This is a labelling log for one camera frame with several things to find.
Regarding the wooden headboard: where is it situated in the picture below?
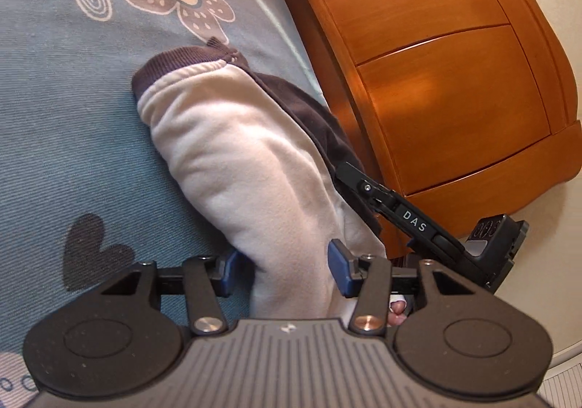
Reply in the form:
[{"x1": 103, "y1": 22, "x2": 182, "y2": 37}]
[{"x1": 285, "y1": 0, "x2": 581, "y2": 237}]

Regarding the blue floral bed sheet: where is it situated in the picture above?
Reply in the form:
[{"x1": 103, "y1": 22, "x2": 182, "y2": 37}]
[{"x1": 1, "y1": 0, "x2": 323, "y2": 407}]

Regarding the cream sweatshirt with print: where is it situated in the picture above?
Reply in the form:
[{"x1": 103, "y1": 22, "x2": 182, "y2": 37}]
[{"x1": 132, "y1": 39, "x2": 386, "y2": 320}]

